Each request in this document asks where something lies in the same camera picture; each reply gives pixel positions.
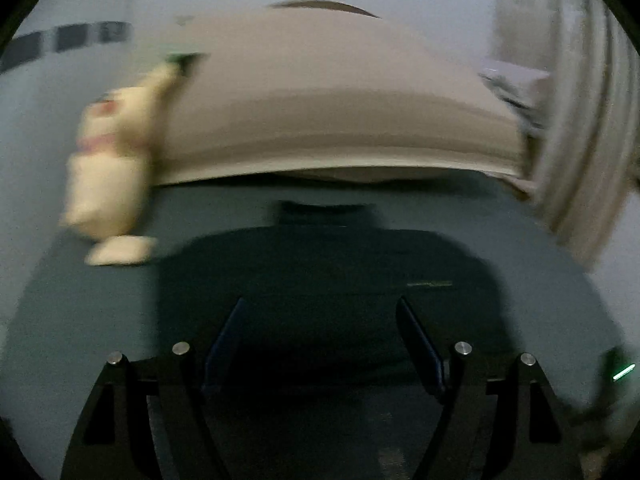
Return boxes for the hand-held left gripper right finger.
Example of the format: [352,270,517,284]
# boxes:
[395,296,583,480]

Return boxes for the yellow plush toy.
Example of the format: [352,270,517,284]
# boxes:
[60,57,201,267]

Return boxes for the brown wooden headboard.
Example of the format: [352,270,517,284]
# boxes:
[267,0,383,20]

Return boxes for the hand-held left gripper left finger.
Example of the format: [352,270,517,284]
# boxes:
[60,296,251,480]

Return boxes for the dark navy puffer jacket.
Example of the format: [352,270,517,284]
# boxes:
[152,200,518,401]

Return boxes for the beige curtain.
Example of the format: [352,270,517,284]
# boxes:
[492,0,640,271]

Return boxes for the beige bed cover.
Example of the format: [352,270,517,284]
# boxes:
[150,7,531,188]

